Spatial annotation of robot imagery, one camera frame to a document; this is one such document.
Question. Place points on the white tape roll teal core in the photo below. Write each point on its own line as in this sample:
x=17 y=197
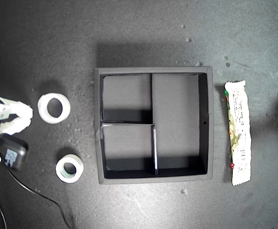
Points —
x=60 y=170

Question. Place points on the large white tape roll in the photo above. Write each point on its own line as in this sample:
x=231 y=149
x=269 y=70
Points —
x=42 y=108

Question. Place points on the black compartment tray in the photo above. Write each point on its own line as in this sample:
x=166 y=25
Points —
x=177 y=107

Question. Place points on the white green snack bar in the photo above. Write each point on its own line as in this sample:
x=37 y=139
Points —
x=239 y=133

